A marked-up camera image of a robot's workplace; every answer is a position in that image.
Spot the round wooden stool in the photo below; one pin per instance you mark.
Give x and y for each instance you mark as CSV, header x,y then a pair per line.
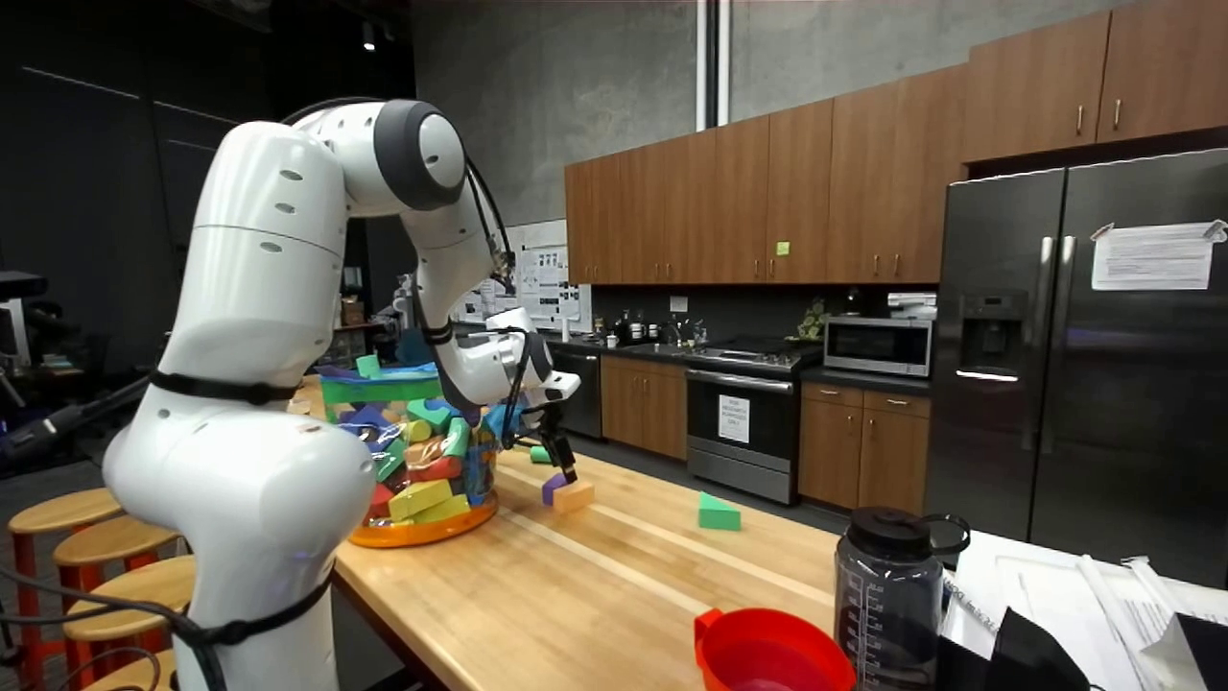
x,y
110,538
129,597
59,512

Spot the teal background bin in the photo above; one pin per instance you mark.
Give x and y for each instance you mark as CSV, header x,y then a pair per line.
x,y
415,346

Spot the green sticky note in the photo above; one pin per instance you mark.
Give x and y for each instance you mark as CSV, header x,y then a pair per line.
x,y
780,249

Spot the narrow wooden base cabinet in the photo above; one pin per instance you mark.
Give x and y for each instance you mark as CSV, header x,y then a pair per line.
x,y
864,446

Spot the green foam cylinder block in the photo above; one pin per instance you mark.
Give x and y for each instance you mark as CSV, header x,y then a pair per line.
x,y
538,454

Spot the stainless steel fridge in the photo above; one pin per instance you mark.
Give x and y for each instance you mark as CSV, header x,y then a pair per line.
x,y
1087,387

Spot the dark dishwasher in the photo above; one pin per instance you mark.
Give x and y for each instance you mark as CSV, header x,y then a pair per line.
x,y
584,388

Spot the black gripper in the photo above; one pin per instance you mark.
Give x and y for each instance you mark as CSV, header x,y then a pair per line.
x,y
546,405

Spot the purple foam arch block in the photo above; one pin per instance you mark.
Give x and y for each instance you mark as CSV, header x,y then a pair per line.
x,y
552,491

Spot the white paper on fridge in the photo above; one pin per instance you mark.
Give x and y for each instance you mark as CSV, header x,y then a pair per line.
x,y
1154,254

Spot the long wooden wall cabinets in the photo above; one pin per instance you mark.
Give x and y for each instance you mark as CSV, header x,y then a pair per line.
x,y
770,207

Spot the black pouch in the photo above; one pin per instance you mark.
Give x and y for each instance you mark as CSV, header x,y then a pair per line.
x,y
1031,656

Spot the white wall poster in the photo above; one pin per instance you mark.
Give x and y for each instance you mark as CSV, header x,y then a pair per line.
x,y
563,300

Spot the white paper stack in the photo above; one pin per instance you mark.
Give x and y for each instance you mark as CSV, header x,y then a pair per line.
x,y
1061,583

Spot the stainless oven range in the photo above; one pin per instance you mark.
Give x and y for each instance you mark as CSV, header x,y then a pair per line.
x,y
740,446

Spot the white paper on oven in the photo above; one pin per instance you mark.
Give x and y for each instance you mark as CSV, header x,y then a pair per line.
x,y
735,415

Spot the dark water bottle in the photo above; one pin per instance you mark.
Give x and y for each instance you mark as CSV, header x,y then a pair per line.
x,y
887,602

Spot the wooden cabinet above fridge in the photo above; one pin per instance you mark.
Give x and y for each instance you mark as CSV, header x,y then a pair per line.
x,y
1097,77

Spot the silver microwave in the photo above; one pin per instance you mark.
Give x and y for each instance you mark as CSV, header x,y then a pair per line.
x,y
877,346

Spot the small green plant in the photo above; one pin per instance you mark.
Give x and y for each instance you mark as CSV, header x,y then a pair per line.
x,y
808,322

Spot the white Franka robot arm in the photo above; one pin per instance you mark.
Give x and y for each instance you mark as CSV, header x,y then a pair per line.
x,y
254,254

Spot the wide wooden base cabinet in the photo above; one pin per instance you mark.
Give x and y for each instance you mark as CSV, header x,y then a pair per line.
x,y
644,405

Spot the green foam square block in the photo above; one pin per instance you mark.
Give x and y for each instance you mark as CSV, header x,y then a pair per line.
x,y
720,512

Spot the red plastic bowl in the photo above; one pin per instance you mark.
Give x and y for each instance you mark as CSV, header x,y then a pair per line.
x,y
770,656

